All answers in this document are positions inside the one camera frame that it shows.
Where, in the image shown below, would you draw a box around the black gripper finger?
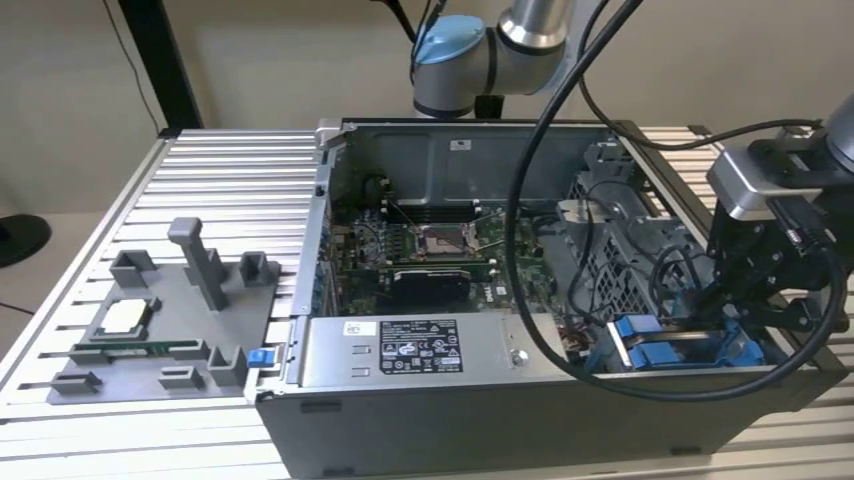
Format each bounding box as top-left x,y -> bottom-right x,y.
758,288 -> 833,334
679,279 -> 743,332

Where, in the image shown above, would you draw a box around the black disk wire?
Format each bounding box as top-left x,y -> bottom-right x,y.
650,244 -> 719,326

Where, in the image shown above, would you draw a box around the grey metal disk bay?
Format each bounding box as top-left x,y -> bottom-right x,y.
538,142 -> 759,324

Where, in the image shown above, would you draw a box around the green motherboard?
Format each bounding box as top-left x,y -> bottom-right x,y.
326,199 -> 568,319

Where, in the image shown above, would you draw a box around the silver power supply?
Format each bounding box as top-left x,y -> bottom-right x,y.
296,314 -> 576,390

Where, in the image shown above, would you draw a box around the CPU socket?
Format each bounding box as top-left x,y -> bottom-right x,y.
412,223 -> 483,259

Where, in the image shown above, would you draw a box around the black PC case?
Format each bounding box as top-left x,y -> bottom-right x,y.
255,118 -> 850,480

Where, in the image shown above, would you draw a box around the grey parts rack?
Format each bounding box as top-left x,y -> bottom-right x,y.
45,217 -> 283,406

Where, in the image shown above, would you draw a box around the green RAM stick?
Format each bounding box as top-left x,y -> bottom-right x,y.
73,339 -> 201,353

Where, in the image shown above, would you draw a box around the silver CPU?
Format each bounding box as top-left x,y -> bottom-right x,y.
96,300 -> 155,336

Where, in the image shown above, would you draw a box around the black round base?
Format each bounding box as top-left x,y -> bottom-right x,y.
0,213 -> 53,268

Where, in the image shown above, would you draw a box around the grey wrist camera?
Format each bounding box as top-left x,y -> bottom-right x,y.
705,148 -> 827,222

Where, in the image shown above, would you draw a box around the thin black wire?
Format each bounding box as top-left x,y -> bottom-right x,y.
572,180 -> 643,322

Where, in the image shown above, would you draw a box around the coloured wire bundle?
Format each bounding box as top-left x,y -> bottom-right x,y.
560,324 -> 596,359

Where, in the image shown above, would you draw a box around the thin black cable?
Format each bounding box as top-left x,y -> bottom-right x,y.
575,0 -> 830,152

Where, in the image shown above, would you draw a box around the thick black cable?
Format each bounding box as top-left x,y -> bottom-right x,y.
507,0 -> 851,402

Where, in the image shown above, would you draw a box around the black upright post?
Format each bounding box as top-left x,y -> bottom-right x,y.
119,0 -> 205,132

